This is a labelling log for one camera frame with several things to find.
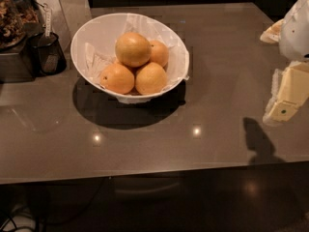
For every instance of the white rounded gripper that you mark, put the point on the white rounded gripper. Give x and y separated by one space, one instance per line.
295 29

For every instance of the orange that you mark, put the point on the orange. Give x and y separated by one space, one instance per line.
160 53
133 49
150 79
117 78

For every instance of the white bowl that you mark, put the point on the white bowl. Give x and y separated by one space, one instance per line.
96 36

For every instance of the white paper bowl liner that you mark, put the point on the white paper bowl liner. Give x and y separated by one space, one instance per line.
96 63

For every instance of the black mesh cup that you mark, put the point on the black mesh cup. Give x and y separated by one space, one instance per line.
48 54

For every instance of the white tag in cup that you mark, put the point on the white tag in cup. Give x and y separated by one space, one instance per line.
48 18

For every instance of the dark metal box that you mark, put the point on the dark metal box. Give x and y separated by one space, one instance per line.
16 64

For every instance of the glass jar of snacks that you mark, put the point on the glass jar of snacks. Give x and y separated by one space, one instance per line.
14 15

